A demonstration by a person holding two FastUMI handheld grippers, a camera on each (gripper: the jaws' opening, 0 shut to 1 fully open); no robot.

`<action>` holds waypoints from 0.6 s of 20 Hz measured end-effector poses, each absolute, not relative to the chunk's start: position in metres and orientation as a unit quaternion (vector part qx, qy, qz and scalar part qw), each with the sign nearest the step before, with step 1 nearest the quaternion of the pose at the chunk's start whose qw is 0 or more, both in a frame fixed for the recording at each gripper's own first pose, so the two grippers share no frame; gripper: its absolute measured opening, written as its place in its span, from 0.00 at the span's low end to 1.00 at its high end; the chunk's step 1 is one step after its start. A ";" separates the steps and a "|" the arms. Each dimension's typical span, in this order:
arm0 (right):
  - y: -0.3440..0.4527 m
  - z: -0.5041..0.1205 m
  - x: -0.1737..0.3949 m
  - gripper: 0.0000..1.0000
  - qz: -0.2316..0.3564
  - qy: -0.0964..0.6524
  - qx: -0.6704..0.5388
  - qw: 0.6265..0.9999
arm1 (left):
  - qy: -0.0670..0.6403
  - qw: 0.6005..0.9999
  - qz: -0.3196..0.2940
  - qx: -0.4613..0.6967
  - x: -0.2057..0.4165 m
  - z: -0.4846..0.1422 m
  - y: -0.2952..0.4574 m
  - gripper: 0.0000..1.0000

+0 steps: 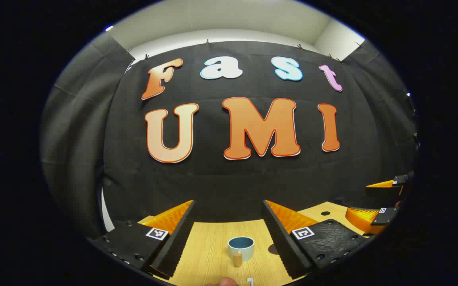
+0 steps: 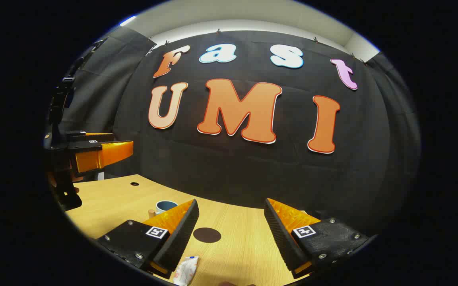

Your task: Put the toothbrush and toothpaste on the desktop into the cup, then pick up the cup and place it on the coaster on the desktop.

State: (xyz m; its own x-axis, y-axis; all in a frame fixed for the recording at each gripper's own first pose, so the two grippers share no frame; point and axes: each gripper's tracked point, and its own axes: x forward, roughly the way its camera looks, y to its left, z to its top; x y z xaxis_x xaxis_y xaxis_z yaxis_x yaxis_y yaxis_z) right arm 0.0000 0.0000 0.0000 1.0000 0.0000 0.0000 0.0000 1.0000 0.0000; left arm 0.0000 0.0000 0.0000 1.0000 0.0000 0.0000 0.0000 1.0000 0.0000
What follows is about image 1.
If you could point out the black backdrop cloth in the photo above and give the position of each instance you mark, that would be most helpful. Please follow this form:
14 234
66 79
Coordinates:
229 178

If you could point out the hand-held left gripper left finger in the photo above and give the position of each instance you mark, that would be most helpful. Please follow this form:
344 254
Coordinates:
179 242

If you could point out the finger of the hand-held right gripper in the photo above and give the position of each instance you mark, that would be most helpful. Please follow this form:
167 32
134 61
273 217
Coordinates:
384 190
386 216

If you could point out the white toothbrush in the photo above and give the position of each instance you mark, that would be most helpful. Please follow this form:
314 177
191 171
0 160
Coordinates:
250 282

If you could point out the light blue cup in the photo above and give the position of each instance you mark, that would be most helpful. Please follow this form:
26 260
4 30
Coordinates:
247 250

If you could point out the dark grey side curtain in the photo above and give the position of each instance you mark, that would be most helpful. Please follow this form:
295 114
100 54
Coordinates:
78 139

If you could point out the wooden desktop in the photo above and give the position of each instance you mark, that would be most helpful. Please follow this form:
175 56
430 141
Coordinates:
209 254

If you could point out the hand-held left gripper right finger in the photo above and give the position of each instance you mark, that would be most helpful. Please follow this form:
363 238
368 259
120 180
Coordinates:
280 242

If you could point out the dark brown coaster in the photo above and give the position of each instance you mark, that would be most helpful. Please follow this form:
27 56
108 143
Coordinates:
272 249

